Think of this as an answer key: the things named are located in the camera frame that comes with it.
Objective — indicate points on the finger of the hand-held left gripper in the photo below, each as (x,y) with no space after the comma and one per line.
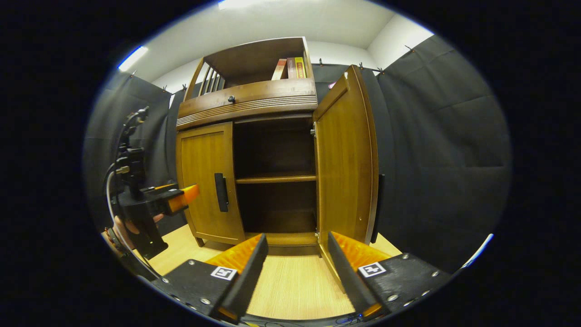
(163,186)
(186,199)

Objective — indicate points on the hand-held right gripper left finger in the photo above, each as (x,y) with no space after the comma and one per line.
(247,277)

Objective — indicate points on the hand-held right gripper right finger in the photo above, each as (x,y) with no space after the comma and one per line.
(347,272)

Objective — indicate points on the wooden cabinet door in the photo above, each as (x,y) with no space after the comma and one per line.
(345,163)
(202,181)

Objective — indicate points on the wooden double-door shoe cabinet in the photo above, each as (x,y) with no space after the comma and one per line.
(254,97)

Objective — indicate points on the wooden inner cabinet shelf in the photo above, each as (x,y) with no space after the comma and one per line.
(277,178)

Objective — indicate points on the small ceiling light panel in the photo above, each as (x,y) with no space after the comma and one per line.
(133,58)

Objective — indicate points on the black backdrop cloth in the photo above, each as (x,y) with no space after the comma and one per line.
(445,159)

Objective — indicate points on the cream and red book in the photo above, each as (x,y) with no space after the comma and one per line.
(279,69)

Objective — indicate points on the dark red book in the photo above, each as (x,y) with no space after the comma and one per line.
(291,68)

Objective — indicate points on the yellow book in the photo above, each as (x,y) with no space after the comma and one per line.
(300,67)

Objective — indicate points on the large ceiling light panel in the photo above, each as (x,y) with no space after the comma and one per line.
(245,3)

